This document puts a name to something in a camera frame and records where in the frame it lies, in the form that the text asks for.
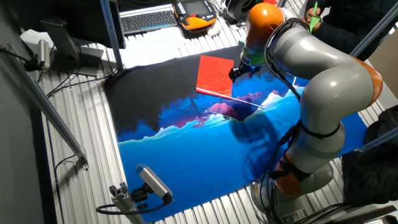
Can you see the blue grey frame bar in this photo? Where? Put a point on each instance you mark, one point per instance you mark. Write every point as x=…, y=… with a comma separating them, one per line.
x=373, y=31
x=379, y=140

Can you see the green gripper mount adapter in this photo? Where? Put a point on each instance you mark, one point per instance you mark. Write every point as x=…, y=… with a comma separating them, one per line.
x=253, y=59

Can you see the orange grey teach pendant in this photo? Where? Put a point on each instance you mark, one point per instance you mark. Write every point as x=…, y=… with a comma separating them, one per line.
x=196, y=22

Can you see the black silver keyboard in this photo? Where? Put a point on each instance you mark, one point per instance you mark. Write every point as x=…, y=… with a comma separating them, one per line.
x=146, y=21

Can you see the short aluminium profile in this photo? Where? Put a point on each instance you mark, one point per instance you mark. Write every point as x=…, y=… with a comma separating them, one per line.
x=122, y=202

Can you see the silver camera with blue cap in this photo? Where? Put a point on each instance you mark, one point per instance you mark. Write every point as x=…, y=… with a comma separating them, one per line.
x=152, y=180

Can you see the aluminium frame post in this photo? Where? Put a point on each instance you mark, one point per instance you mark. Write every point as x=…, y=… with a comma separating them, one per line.
x=110, y=31

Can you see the person's bare hand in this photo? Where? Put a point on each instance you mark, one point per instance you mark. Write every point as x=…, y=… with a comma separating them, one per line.
x=311, y=15

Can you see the white paper sheet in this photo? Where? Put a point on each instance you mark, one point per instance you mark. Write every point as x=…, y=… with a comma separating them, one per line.
x=161, y=46

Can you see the plain silver camera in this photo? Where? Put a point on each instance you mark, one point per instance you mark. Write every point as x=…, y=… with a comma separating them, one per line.
x=43, y=53

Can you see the black jacket bundle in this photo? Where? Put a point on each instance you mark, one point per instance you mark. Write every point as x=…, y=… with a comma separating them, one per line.
x=370, y=174

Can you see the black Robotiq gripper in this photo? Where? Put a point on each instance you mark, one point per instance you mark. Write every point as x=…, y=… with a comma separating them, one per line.
x=248, y=68

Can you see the red cloth item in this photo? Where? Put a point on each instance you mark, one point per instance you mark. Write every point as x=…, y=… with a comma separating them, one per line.
x=271, y=2

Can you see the black round fan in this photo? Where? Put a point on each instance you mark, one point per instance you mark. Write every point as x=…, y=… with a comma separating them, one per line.
x=239, y=11

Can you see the red flag with white stick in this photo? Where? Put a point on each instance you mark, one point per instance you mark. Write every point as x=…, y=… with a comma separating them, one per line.
x=214, y=74

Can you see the dark monitor with stand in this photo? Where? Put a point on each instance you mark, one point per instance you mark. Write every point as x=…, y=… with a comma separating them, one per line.
x=84, y=18

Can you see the blue landscape printed cloth mat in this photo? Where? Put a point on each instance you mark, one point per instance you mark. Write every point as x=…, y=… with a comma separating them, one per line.
x=186, y=161

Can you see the black camera ball mount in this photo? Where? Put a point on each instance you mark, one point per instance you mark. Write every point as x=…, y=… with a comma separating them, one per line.
x=140, y=195

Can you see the long grey aluminium bar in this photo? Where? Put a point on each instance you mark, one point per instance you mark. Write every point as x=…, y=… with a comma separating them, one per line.
x=46, y=105

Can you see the person in dark jacket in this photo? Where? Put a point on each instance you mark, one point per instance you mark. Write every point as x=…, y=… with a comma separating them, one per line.
x=351, y=21

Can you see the small white cloth lump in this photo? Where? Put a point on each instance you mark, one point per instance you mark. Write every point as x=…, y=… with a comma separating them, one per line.
x=214, y=30

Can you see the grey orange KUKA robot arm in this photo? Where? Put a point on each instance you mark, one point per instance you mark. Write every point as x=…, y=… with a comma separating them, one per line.
x=329, y=87

